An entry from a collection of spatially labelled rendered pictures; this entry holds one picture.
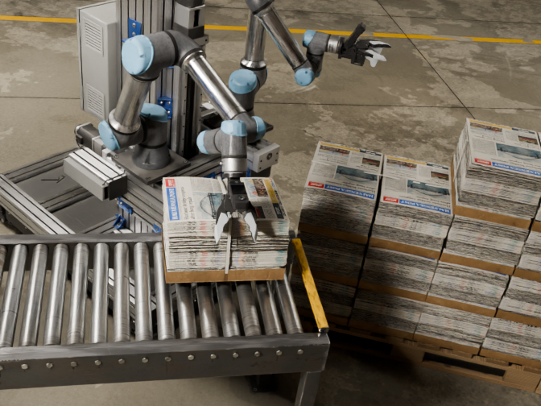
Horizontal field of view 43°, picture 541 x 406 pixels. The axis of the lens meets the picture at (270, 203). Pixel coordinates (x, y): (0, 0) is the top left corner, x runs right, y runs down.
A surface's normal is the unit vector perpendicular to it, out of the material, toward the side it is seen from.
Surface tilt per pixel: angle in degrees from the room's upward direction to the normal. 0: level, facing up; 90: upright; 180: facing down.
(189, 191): 7
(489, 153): 1
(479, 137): 1
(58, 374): 90
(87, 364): 90
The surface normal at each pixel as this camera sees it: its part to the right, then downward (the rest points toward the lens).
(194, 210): 0.10, -0.87
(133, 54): -0.69, 0.24
